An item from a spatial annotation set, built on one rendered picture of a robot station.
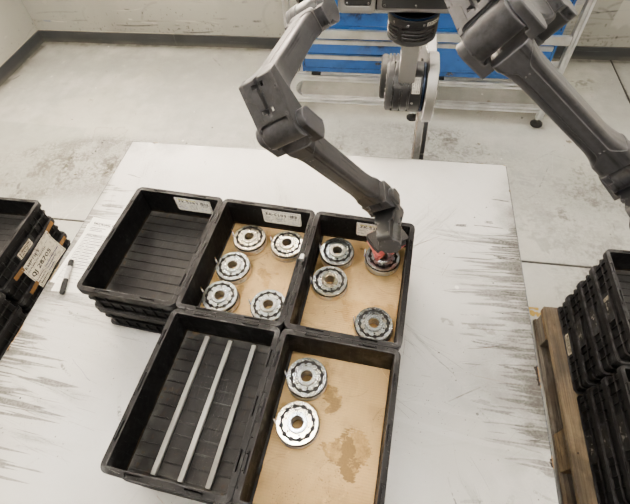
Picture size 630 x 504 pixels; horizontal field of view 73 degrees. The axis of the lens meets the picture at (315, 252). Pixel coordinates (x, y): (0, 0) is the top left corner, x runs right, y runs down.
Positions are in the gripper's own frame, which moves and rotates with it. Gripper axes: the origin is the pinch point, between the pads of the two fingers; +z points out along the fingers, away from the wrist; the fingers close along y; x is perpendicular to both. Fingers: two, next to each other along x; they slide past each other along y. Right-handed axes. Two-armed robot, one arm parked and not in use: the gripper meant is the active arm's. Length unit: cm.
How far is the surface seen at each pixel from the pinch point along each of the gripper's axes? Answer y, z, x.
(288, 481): -50, 5, -41
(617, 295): 75, 25, -37
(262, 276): -34.1, 5.7, 13.0
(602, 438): 54, 57, -71
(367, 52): 94, 41, 160
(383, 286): -4.0, 4.2, -7.3
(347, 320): -18.7, 4.7, -11.9
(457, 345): 9.8, 16.3, -29.2
